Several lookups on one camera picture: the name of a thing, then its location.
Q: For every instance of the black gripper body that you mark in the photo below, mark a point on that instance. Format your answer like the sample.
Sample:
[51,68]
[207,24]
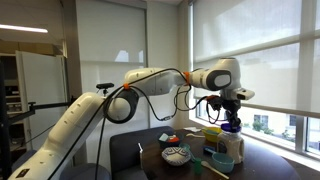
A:
[231,111]

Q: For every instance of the dark blue lid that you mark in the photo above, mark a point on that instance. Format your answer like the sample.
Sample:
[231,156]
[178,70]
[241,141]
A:
[229,128]

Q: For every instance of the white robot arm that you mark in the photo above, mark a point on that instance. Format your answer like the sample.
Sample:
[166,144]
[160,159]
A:
[82,117]

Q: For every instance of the glass container with grains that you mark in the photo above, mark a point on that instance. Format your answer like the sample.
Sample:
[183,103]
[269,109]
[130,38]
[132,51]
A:
[231,144]

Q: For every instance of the yellow bowl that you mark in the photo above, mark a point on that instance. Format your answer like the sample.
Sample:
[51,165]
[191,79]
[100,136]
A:
[211,133]

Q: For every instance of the small white spoon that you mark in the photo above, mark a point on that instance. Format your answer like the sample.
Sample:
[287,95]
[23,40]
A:
[193,135]

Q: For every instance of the teal measuring cup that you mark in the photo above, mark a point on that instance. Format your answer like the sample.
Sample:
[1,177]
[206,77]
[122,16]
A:
[223,162]

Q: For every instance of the wooden spoon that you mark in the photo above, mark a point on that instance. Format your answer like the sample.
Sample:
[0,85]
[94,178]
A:
[207,165]

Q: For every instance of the green cylindrical block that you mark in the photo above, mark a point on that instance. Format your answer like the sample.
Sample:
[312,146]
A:
[197,166]

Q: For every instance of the round wooden table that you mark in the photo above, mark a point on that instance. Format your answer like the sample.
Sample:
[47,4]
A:
[259,163]

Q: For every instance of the dark blue bowl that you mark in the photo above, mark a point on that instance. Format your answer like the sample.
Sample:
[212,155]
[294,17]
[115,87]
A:
[169,140]

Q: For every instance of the blue white patterned bowl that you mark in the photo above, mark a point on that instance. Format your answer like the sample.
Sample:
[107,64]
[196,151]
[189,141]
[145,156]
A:
[175,156]

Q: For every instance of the roller window blind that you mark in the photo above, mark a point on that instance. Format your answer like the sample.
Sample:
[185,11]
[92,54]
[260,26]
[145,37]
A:
[276,42]

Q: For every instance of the white carton with straw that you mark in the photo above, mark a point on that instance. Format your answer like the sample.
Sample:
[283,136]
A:
[140,155]

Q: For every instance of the grey upholstered bench seat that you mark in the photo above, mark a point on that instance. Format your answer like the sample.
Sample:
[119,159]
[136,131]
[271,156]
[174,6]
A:
[125,152]

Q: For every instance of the ceiling light strip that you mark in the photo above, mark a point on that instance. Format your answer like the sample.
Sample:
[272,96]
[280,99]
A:
[22,28]

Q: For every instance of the black camera on stand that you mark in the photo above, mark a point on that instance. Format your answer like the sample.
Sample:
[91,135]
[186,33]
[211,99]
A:
[104,87]

